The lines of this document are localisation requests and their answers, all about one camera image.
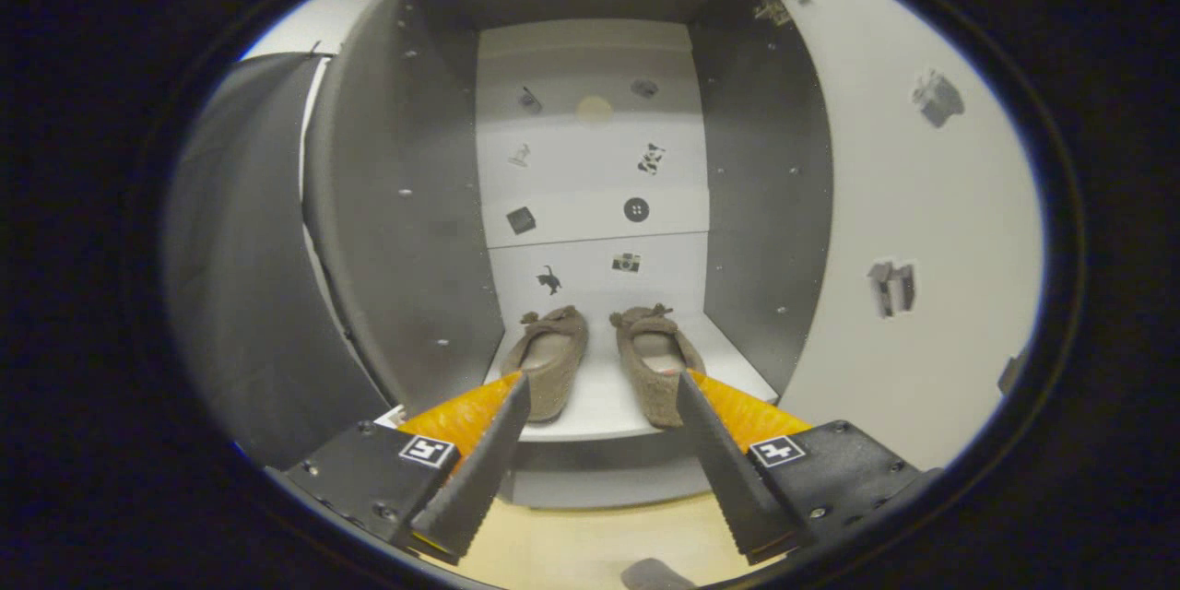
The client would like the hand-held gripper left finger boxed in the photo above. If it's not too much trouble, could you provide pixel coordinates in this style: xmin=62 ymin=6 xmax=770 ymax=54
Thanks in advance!
xmin=281 ymin=372 xmax=533 ymax=565

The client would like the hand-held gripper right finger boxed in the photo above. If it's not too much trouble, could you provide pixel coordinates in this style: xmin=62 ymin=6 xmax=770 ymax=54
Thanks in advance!
xmin=676 ymin=369 xmax=943 ymax=566

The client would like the brown fuzzy slipper shoe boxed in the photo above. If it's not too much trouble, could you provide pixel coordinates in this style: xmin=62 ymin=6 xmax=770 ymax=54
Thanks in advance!
xmin=608 ymin=303 xmax=707 ymax=430
xmin=501 ymin=305 xmax=589 ymax=423

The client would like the dark grey shoe cabinet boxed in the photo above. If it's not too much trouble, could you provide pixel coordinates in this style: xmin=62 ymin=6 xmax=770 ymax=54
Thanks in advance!
xmin=302 ymin=0 xmax=835 ymax=510

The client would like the black backdrop cloth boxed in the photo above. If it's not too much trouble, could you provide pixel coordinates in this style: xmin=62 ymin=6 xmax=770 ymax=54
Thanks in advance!
xmin=161 ymin=51 xmax=388 ymax=471

